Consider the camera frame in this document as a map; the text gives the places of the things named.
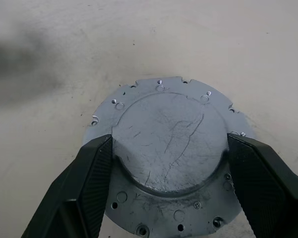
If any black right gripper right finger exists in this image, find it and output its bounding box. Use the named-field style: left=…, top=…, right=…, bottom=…
left=227, top=132, right=298, bottom=238

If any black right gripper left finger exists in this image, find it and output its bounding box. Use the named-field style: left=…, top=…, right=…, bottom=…
left=21, top=134, right=114, bottom=238

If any round grey metal flange disc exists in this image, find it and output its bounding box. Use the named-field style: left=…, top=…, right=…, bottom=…
left=83, top=76, right=257, bottom=238

